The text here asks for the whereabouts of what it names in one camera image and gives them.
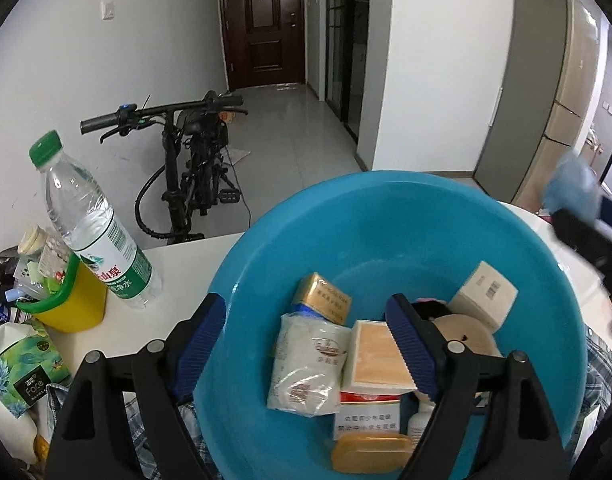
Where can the tan round puff with holes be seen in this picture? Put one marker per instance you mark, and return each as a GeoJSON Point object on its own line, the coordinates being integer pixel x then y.
{"type": "Point", "coordinates": [473, 335]}

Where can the clear water bottle green cap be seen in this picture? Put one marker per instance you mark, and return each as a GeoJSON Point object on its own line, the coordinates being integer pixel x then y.
{"type": "Point", "coordinates": [96, 230]}

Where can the bundle of sachets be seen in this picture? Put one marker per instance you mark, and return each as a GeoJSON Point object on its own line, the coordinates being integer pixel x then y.
{"type": "Point", "coordinates": [41, 270]}

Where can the blue plastic basin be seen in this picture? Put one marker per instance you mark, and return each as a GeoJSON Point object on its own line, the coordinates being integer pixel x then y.
{"type": "Point", "coordinates": [386, 230]}

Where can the gold refrigerator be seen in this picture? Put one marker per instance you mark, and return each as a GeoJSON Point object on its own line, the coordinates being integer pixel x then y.
{"type": "Point", "coordinates": [541, 100]}

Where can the blue tissue packet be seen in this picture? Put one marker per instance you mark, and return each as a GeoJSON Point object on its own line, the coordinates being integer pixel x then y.
{"type": "Point", "coordinates": [573, 187]}

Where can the blue plaid shirt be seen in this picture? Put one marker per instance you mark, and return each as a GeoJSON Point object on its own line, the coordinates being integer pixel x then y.
{"type": "Point", "coordinates": [596, 360]}

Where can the yellow plastic tub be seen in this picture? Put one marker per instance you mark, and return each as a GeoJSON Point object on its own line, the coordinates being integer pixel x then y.
{"type": "Point", "coordinates": [71, 305]}

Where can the red and white box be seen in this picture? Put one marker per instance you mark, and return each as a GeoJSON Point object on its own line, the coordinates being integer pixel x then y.
{"type": "Point", "coordinates": [366, 420]}

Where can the white light switch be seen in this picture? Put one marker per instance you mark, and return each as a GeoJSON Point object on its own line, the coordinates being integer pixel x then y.
{"type": "Point", "coordinates": [108, 9]}

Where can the orange soap box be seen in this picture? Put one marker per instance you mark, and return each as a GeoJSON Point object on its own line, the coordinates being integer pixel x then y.
{"type": "Point", "coordinates": [371, 454]}

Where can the black framed glass door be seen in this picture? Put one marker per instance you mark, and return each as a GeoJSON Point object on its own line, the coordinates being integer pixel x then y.
{"type": "Point", "coordinates": [346, 40]}

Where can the black bicycle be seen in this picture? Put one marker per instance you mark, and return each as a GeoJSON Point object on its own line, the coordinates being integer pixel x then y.
{"type": "Point", "coordinates": [196, 160]}

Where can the small white bottle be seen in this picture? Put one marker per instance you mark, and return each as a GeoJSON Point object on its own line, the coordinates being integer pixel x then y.
{"type": "Point", "coordinates": [421, 422]}

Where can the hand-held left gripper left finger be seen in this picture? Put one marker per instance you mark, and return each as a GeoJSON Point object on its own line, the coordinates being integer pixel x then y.
{"type": "Point", "coordinates": [201, 342]}

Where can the white powder packet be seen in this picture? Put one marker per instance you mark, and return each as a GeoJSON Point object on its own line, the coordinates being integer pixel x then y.
{"type": "Point", "coordinates": [306, 365]}

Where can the white round desktop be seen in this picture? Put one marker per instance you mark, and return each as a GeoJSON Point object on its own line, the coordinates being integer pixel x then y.
{"type": "Point", "coordinates": [186, 260]}

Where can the cream box with orange top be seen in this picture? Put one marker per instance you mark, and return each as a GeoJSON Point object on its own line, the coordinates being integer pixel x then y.
{"type": "Point", "coordinates": [378, 357]}

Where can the cream box with barcode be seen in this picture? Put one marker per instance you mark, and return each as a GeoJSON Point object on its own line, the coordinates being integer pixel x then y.
{"type": "Point", "coordinates": [483, 295]}

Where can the gold and blue box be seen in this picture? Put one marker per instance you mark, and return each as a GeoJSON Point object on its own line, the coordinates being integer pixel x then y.
{"type": "Point", "coordinates": [321, 300]}

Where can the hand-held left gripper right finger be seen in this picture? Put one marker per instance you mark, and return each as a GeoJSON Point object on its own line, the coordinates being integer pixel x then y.
{"type": "Point", "coordinates": [411, 345]}

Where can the dark brown door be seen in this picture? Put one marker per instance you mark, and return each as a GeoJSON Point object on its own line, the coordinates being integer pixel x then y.
{"type": "Point", "coordinates": [263, 25]}

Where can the green tissue pack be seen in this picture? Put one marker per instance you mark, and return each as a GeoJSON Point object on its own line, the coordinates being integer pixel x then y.
{"type": "Point", "coordinates": [26, 370]}

